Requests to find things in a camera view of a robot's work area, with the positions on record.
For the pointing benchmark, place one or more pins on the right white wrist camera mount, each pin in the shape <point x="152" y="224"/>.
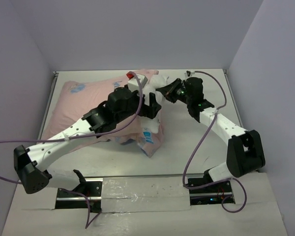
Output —
<point x="189" y="74"/>

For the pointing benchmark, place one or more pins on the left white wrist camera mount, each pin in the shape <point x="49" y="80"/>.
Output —
<point x="136" y="80"/>

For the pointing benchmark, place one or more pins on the blue and pink printed pillowcase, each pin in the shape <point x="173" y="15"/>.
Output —
<point x="78" y="98"/>

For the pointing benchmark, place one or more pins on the silver base mounting rail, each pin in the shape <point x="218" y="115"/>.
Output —
<point x="141" y="194"/>

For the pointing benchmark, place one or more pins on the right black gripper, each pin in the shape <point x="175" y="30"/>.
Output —
<point x="169" y="91"/>

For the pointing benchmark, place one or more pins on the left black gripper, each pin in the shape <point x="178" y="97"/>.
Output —
<point x="149" y="110"/>

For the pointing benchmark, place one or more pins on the white pillow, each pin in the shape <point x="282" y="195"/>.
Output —
<point x="155" y="82"/>

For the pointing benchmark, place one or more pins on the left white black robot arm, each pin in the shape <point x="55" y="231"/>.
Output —
<point x="31" y="163"/>

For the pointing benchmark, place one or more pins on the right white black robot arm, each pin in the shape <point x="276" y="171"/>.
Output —
<point x="244" y="148"/>

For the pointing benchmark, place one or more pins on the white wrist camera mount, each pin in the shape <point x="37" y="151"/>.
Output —
<point x="189" y="74"/>
<point x="136" y="80"/>

